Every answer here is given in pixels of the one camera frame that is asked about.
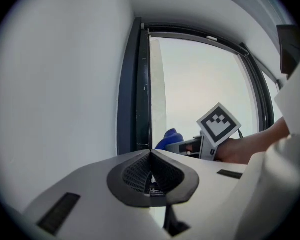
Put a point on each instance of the person's right forearm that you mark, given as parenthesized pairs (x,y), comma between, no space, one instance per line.
(252,144)

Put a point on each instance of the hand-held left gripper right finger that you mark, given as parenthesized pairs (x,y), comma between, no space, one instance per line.
(210,184)

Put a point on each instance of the blue cleaning cloth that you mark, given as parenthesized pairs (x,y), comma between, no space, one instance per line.
(170,139)

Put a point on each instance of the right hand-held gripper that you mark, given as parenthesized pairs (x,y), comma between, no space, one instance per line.
(215,124)

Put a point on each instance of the black chest-mounted monitor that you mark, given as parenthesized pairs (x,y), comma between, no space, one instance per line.
(290,49)

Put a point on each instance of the small white oblong plastic piece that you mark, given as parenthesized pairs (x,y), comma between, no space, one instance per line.
(212,38)

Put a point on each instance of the black window frame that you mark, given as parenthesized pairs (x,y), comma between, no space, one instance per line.
(130,96)

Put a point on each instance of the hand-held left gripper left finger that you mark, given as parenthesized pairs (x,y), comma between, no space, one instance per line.
(90,196)

